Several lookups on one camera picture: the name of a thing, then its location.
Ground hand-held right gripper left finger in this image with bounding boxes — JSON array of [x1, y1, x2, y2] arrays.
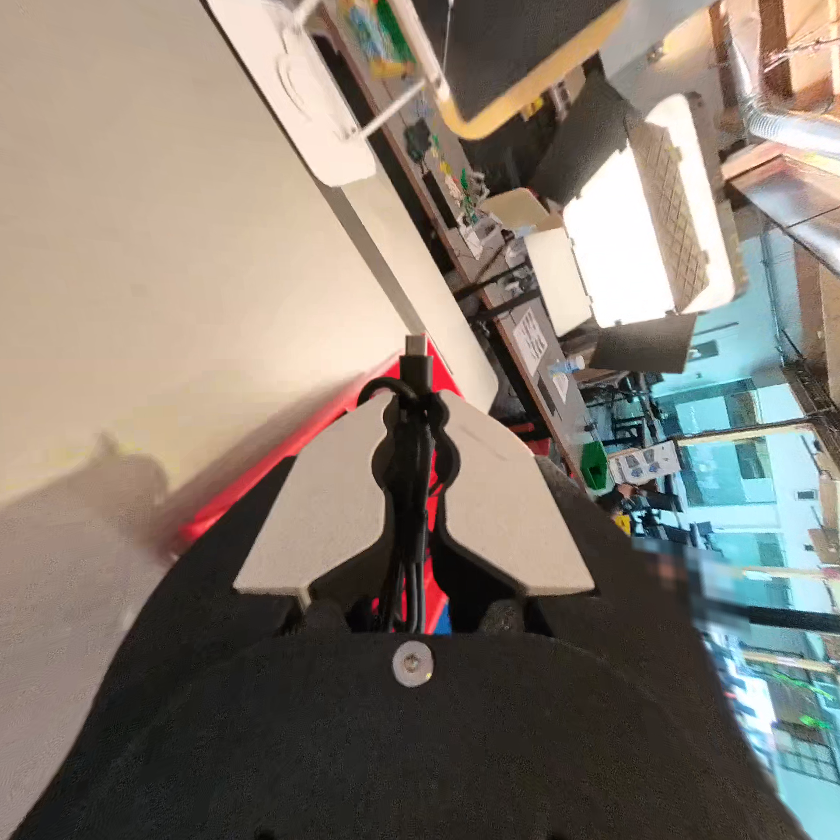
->
[[233, 392, 396, 614]]

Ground black usb-c cable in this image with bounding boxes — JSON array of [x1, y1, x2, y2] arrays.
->
[[357, 335, 439, 634]]

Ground white desk lamp stand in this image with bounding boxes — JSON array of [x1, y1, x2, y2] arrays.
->
[[206, 0, 454, 188]]

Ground white studio light panel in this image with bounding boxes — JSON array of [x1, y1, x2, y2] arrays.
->
[[525, 94, 737, 337]]

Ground white paper sheet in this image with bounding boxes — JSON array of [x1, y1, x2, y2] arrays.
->
[[514, 310, 550, 376]]

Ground white printed poster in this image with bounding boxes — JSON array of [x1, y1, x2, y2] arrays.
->
[[609, 440, 683, 487]]

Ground red plastic bin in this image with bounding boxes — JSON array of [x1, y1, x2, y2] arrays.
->
[[174, 338, 463, 636]]

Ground green plastic bin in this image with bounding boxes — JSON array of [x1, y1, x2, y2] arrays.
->
[[581, 441, 611, 492]]

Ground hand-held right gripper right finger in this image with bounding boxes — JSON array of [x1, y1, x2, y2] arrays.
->
[[433, 389, 596, 621]]

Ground silver ventilation duct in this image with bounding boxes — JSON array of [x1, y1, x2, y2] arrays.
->
[[725, 0, 840, 158]]

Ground colourful toy box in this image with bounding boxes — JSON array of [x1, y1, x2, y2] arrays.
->
[[338, 0, 419, 80]]

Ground black metal post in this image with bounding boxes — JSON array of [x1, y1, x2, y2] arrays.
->
[[745, 605, 840, 636]]

